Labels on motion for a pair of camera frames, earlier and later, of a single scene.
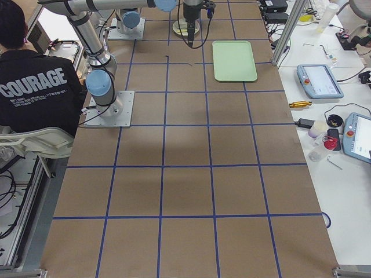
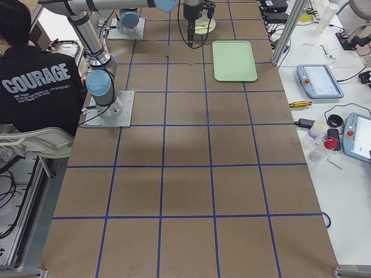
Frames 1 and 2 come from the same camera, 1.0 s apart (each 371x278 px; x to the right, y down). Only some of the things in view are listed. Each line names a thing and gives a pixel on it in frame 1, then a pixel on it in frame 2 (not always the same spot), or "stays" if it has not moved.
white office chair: (48, 142) stays
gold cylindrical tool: (299, 104) stays
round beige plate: (183, 28) to (202, 25)
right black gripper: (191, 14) stays
